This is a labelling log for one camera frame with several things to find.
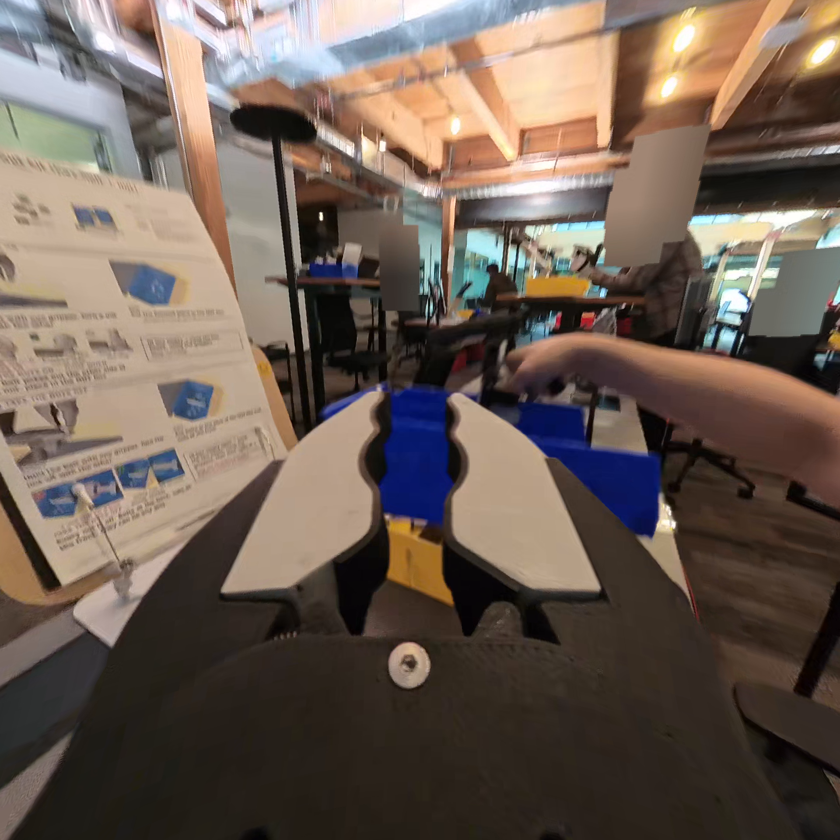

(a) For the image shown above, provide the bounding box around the black floor lamp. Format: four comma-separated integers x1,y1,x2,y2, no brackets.
230,105,320,431

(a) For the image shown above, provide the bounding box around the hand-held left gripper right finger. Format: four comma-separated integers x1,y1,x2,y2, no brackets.
441,392,602,635

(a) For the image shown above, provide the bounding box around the yellow plastic bin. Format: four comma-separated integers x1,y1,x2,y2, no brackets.
525,276,593,298
386,514,455,606

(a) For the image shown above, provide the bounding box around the illustrated instruction board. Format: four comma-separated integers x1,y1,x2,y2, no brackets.
0,147,298,606

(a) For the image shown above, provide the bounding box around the person's right forearm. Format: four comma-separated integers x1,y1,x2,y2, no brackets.
587,336,840,509

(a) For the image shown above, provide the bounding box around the person's right hand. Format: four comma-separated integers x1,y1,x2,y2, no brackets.
505,333,596,403

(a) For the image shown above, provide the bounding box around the wooden standing table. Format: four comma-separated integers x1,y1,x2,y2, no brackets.
495,293,648,342
266,276,383,395

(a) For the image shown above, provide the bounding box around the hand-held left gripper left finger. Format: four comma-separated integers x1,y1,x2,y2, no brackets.
220,390,392,635

